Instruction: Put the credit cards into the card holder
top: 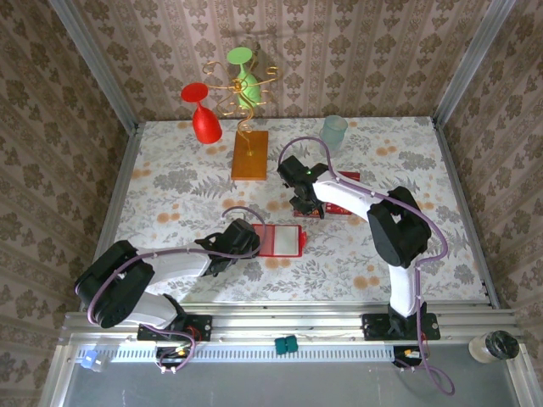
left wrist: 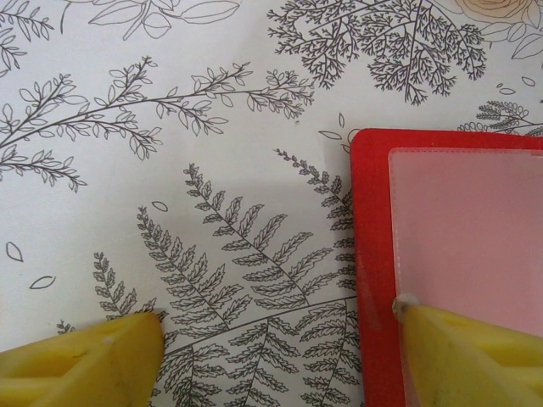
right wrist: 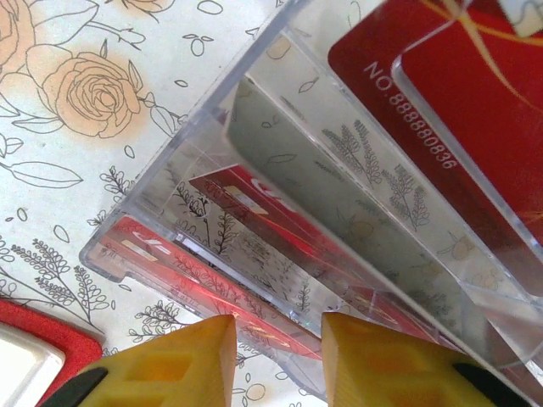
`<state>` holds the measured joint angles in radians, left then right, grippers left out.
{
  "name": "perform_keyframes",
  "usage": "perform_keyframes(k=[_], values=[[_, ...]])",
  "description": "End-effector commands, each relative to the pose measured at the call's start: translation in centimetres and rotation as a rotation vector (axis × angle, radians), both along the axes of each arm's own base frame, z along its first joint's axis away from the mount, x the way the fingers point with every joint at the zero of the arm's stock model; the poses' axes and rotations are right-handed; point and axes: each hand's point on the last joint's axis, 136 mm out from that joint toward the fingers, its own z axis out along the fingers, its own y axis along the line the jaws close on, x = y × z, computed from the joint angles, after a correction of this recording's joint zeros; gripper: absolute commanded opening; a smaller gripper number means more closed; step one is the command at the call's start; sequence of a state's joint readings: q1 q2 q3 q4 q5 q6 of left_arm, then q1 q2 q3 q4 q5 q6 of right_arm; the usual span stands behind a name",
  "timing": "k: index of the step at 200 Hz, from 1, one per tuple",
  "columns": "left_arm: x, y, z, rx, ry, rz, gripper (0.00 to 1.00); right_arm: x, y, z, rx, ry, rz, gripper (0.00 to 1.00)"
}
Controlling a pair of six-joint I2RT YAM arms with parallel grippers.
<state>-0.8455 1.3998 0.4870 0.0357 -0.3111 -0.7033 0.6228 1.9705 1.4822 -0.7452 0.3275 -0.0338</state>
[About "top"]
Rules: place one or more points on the clear acrylic card stand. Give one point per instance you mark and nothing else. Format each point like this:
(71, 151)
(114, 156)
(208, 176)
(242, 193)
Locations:
(354, 182)

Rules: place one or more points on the aluminium table side rail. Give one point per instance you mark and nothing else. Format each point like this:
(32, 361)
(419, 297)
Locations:
(118, 191)
(466, 212)

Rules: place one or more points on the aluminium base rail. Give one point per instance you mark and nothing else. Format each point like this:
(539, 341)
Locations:
(288, 322)

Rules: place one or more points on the aluminium frame post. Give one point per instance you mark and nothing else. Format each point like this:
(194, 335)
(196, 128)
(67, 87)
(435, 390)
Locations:
(99, 68)
(471, 63)

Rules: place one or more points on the red wine glass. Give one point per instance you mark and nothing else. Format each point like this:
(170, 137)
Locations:
(207, 125)

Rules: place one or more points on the clear bluish plastic cup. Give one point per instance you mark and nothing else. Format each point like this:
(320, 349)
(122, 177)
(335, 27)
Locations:
(335, 129)

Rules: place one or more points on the glass jar with black lid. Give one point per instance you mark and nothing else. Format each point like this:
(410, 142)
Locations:
(494, 347)

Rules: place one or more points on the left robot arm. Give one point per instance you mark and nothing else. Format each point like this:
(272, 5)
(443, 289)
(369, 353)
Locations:
(178, 263)

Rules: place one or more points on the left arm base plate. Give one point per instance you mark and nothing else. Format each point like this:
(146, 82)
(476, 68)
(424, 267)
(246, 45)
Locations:
(199, 327)

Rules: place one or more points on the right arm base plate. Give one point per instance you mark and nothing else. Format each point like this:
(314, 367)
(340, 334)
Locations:
(375, 327)

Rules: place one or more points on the teal connector block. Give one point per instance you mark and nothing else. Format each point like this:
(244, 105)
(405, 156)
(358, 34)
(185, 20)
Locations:
(286, 345)

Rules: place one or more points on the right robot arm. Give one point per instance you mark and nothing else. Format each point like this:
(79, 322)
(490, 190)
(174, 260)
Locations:
(348, 197)

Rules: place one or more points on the red card holder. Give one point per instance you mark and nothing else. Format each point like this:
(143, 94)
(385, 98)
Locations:
(286, 241)

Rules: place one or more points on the black terminal with yellow plug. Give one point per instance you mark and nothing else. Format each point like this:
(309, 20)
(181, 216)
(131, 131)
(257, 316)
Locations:
(407, 355)
(169, 355)

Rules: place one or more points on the grey metal tray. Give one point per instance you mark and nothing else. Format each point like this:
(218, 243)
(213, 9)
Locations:
(275, 386)

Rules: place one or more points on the green wine glass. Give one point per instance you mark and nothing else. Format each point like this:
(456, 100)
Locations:
(247, 91)

